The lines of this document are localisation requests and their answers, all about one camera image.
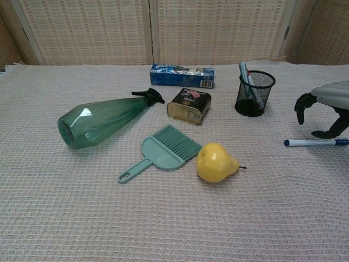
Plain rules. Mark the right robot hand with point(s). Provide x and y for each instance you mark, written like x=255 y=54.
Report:
x=335 y=95

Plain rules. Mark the blue-capped white marker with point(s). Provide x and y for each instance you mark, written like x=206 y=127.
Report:
x=308 y=142

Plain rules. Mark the teal marker with black cap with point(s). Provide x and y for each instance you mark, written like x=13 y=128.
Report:
x=242 y=68

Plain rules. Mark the black mesh pen holder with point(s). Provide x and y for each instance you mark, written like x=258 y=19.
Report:
x=255 y=110

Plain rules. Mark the woven bamboo screen panel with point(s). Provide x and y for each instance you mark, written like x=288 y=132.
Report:
x=321 y=30
x=9 y=41
x=218 y=30
x=87 y=30

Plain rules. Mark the brass screen hinge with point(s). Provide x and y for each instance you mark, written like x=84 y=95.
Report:
x=286 y=32

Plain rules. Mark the red-capped marker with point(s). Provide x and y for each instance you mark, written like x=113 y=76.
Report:
x=248 y=74

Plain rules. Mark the yellow pear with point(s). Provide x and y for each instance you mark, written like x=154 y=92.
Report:
x=215 y=163

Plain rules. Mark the black and gold tin can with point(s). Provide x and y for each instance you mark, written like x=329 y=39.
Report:
x=188 y=109

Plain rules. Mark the blue cardboard box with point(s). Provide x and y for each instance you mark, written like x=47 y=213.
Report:
x=174 y=77

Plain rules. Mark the teal mini brush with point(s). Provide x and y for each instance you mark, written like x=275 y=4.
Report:
x=177 y=140

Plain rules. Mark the teal mini dustpan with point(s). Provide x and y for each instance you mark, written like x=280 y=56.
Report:
x=161 y=155

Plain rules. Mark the white woven tablecloth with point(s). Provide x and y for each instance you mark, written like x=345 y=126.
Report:
x=136 y=218

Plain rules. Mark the green spray bottle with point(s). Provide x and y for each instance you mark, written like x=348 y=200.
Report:
x=101 y=122

